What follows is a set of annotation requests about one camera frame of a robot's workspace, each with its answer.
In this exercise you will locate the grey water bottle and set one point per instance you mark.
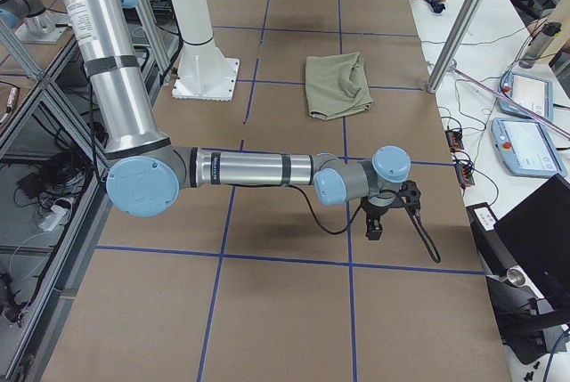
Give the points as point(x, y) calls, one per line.
point(542, 34)

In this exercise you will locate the far teach pendant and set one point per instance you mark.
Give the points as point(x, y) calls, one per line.
point(534, 93)

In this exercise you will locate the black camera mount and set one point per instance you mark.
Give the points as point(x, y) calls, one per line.
point(409, 195)

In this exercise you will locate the orange terminal block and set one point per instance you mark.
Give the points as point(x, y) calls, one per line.
point(464, 171)
point(454, 139)

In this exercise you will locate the near teach pendant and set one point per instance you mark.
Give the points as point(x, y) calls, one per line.
point(526, 149)

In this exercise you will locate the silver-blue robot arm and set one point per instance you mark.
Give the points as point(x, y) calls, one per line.
point(178, 132)

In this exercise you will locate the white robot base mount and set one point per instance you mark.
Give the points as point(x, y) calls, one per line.
point(203, 72)

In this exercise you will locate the near orange terminal block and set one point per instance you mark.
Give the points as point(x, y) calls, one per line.
point(464, 171)

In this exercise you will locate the aluminium truss frame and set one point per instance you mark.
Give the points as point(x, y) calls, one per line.
point(57, 158)

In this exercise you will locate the aluminium frame post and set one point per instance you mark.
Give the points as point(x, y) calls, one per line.
point(452, 44)

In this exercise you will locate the teach pendant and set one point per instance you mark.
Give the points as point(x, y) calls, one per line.
point(534, 93)
point(526, 149)

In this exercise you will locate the folded dark blue umbrella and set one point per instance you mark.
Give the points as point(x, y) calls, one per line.
point(437, 6)

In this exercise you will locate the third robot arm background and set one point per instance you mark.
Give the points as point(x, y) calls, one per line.
point(31, 22)

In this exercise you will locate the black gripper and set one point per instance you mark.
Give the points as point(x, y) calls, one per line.
point(373, 213)

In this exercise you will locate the green long-sleeve shirt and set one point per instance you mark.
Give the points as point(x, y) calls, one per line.
point(336, 86)

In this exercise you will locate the far orange terminal block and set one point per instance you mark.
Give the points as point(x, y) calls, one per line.
point(454, 139)

